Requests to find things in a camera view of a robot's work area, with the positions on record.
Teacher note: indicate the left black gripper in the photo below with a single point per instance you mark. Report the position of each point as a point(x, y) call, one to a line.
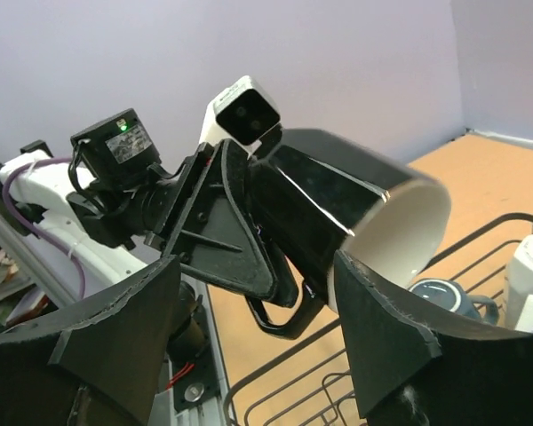
point(231, 241)

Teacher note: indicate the grey mug white inside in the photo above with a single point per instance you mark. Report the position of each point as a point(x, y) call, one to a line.
point(450, 295)

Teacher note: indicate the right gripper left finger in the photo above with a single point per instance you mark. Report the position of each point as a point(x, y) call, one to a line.
point(75, 350)

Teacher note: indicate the white faceted mug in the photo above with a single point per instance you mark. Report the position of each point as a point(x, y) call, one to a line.
point(518, 291)

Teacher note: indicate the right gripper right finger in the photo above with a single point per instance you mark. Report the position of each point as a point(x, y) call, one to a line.
point(439, 350)

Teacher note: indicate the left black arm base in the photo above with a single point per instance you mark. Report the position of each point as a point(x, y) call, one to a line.
point(190, 352)

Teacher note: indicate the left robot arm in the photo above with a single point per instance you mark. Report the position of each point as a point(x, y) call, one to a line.
point(113, 188)

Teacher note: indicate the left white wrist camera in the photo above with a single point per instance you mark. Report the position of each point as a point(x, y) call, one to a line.
point(245, 113)

